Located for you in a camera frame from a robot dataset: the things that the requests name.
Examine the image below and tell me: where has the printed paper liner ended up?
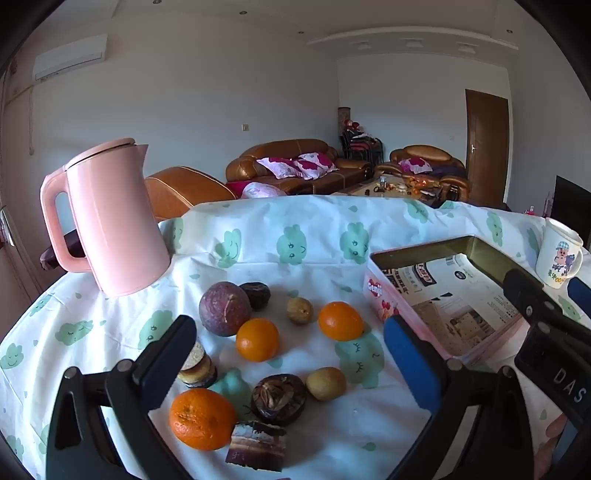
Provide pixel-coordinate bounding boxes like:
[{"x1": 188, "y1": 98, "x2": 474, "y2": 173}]
[{"x1": 381, "y1": 253, "x2": 527, "y2": 356}]

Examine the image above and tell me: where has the dark wooden side table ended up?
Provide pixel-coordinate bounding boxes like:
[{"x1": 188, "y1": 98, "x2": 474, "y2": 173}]
[{"x1": 40, "y1": 230, "x2": 88, "y2": 271}]

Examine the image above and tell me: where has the striped chocolate cake slice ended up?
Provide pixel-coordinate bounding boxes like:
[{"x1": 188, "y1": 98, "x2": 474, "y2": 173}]
[{"x1": 225, "y1": 421, "x2": 288, "y2": 472}]

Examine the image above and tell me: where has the glass coffee table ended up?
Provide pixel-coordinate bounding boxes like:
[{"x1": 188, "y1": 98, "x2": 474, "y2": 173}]
[{"x1": 332, "y1": 173, "x2": 444, "y2": 204}]

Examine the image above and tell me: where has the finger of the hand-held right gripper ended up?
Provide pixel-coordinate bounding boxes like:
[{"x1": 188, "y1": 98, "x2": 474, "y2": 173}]
[
  {"x1": 502, "y1": 268, "x2": 560, "y2": 325},
  {"x1": 567, "y1": 277, "x2": 591, "y2": 320}
]

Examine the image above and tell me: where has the brown leather armchair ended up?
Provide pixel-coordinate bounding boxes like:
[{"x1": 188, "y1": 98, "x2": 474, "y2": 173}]
[{"x1": 389, "y1": 144, "x2": 472, "y2": 202}]

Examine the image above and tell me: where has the purple passion fruit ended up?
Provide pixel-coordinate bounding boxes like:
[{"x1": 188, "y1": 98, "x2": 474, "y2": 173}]
[{"x1": 199, "y1": 281, "x2": 253, "y2": 337}]

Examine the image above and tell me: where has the pink floral pillow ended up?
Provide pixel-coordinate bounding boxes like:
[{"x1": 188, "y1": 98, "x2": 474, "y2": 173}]
[
  {"x1": 293, "y1": 151, "x2": 339, "y2": 181},
  {"x1": 257, "y1": 157, "x2": 308, "y2": 181},
  {"x1": 399, "y1": 156, "x2": 435, "y2": 174}
]

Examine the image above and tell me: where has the white cartoon print mug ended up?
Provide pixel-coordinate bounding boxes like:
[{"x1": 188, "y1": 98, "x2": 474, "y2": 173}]
[{"x1": 536, "y1": 218, "x2": 585, "y2": 290}]

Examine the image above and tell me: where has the dark brown wrinkled date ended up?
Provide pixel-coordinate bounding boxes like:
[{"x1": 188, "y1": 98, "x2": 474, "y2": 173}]
[{"x1": 240, "y1": 282, "x2": 270, "y2": 311}]

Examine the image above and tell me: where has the pink electric kettle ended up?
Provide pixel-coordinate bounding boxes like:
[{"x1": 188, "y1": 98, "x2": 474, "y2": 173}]
[{"x1": 40, "y1": 137, "x2": 172, "y2": 297}]

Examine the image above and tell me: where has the round layered sandwich cookie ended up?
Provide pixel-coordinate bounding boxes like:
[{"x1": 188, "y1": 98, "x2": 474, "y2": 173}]
[{"x1": 178, "y1": 340, "x2": 219, "y2": 389}]

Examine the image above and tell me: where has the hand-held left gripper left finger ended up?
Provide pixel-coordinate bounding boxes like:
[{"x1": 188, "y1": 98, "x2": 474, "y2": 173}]
[{"x1": 46, "y1": 315, "x2": 198, "y2": 480}]

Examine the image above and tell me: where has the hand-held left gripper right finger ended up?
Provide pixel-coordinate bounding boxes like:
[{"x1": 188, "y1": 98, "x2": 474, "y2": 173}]
[{"x1": 383, "y1": 315, "x2": 541, "y2": 480}]

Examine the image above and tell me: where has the large orange mandarin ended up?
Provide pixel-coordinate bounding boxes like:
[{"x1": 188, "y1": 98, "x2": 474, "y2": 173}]
[{"x1": 169, "y1": 388, "x2": 237, "y2": 452}]

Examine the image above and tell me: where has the dark round nut cake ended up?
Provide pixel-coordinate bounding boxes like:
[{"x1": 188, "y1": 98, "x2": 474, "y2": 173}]
[{"x1": 252, "y1": 374, "x2": 308, "y2": 426}]

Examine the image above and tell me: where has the person's right hand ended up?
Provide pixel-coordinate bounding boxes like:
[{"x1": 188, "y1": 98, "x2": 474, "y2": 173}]
[{"x1": 538, "y1": 412, "x2": 571, "y2": 472}]

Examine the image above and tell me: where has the small brown longan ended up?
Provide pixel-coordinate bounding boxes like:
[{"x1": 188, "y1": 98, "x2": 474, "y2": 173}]
[
  {"x1": 305, "y1": 367, "x2": 347, "y2": 401},
  {"x1": 286, "y1": 298, "x2": 314, "y2": 325}
]

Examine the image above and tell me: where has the stack of dark chairs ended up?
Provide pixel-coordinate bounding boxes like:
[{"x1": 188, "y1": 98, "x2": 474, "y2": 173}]
[{"x1": 341, "y1": 124, "x2": 384, "y2": 164}]

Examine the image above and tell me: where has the pink metal tin box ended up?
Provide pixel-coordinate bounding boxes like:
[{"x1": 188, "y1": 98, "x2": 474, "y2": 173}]
[{"x1": 365, "y1": 235, "x2": 546, "y2": 367}]

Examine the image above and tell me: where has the brown wooden door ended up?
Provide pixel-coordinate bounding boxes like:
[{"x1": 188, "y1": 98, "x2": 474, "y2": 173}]
[{"x1": 464, "y1": 89, "x2": 511, "y2": 206}]

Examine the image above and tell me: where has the brown leather long sofa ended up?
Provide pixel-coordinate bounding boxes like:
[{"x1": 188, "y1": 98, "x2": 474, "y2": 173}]
[{"x1": 225, "y1": 138, "x2": 377, "y2": 197}]

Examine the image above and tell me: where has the orange-brown leather armchair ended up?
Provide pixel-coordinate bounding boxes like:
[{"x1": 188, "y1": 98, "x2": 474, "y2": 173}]
[{"x1": 144, "y1": 166, "x2": 238, "y2": 222}]

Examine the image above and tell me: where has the white wall air conditioner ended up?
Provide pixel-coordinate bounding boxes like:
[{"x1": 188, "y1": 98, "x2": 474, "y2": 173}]
[{"x1": 32, "y1": 34, "x2": 108, "y2": 80}]

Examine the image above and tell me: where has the small orange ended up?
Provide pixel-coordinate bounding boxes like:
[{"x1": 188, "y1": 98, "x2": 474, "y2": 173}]
[
  {"x1": 318, "y1": 301, "x2": 365, "y2": 341},
  {"x1": 236, "y1": 318, "x2": 280, "y2": 363}
]

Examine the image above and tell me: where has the black television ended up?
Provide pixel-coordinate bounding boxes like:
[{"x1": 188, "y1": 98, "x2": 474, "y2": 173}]
[{"x1": 551, "y1": 175, "x2": 591, "y2": 229}]

